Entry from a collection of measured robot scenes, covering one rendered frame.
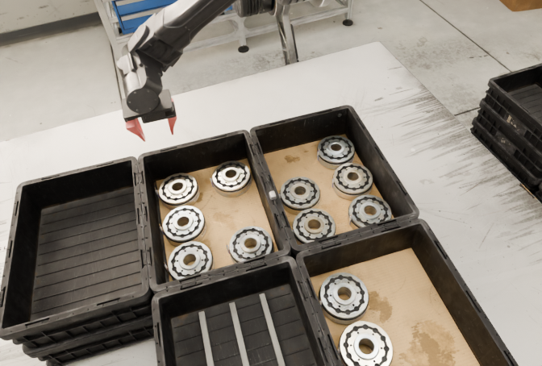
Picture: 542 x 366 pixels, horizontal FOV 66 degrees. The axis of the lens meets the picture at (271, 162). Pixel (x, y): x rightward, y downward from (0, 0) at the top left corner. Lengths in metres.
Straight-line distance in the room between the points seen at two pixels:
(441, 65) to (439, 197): 1.82
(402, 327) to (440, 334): 0.08
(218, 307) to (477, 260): 0.68
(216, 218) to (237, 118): 0.53
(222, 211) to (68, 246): 0.39
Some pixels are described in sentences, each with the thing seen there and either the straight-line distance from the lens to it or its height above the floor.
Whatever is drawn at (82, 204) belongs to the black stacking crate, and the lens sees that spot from 1.24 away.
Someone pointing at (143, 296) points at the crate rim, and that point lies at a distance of 0.92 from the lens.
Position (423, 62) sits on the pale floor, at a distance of 3.06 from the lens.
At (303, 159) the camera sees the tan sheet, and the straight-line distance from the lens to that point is 1.19.
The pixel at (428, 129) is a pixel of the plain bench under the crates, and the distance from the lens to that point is 1.52.
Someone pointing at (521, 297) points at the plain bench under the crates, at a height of 0.70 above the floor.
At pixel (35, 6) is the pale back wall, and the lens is 3.79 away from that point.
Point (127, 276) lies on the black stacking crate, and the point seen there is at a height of 0.83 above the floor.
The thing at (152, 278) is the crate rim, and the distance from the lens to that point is 0.92.
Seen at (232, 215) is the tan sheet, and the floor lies 0.83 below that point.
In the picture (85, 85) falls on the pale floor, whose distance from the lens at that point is 3.16.
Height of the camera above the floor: 1.72
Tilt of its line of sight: 49 degrees down
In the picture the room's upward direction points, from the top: 5 degrees counter-clockwise
